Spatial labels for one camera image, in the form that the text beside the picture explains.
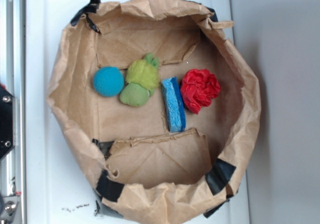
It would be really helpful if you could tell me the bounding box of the green plush animal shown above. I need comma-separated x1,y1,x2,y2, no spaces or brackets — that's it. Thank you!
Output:
119,53,160,107

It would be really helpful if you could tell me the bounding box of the blue sponge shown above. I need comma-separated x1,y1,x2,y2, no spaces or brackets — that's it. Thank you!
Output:
161,76,186,133

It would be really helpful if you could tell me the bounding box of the red crumpled plastic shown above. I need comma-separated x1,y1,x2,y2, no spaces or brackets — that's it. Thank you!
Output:
180,69,221,114

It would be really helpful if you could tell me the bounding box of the blue foam ball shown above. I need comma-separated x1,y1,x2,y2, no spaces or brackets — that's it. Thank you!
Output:
93,66,124,97

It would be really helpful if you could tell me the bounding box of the brown paper bag container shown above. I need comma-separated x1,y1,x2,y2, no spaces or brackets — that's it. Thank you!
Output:
47,0,261,224

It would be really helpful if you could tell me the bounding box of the black mounting plate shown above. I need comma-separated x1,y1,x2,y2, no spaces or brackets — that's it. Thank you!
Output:
0,84,15,161

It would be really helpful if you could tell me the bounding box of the aluminium frame rail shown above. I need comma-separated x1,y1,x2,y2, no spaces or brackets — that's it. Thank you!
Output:
0,0,27,224

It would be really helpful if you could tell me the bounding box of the metal corner bracket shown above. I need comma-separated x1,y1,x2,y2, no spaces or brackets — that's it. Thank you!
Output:
0,195,22,224

